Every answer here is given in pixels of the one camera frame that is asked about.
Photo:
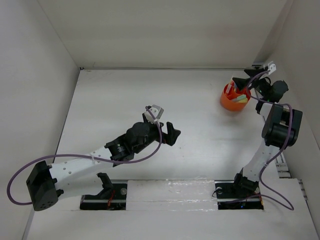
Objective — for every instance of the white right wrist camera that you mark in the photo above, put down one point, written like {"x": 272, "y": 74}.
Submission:
{"x": 271, "y": 68}

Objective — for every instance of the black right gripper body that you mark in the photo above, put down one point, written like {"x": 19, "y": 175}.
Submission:
{"x": 262, "y": 86}

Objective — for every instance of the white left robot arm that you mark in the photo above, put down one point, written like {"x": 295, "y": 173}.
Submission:
{"x": 48, "y": 183}

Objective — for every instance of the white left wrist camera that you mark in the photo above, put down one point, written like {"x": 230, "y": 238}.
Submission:
{"x": 153, "y": 113}

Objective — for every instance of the green highlighter marker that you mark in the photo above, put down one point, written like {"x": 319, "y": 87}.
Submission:
{"x": 241, "y": 97}

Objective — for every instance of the blue utility knife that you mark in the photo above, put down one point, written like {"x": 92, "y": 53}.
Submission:
{"x": 230, "y": 87}

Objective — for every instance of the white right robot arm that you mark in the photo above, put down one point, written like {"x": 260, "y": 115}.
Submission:
{"x": 280, "y": 130}

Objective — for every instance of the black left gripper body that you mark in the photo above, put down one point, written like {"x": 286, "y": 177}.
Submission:
{"x": 153, "y": 135}

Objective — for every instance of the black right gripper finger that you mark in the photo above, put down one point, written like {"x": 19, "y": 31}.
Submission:
{"x": 254, "y": 70}
{"x": 241, "y": 83}

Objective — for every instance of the orange round organizer container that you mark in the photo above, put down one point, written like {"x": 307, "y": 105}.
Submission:
{"x": 229, "y": 103}

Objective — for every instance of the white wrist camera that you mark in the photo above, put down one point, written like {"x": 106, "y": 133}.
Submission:
{"x": 153, "y": 113}
{"x": 271, "y": 68}

